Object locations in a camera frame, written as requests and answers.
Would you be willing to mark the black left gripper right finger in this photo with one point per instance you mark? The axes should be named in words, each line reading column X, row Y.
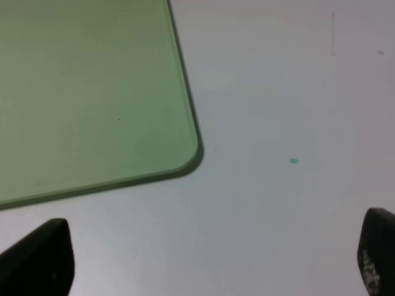
column 375, row 253

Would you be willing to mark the light green plastic tray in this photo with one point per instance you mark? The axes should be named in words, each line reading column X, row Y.
column 94, row 96

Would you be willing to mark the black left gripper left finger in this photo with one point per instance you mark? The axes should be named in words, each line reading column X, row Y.
column 41, row 263

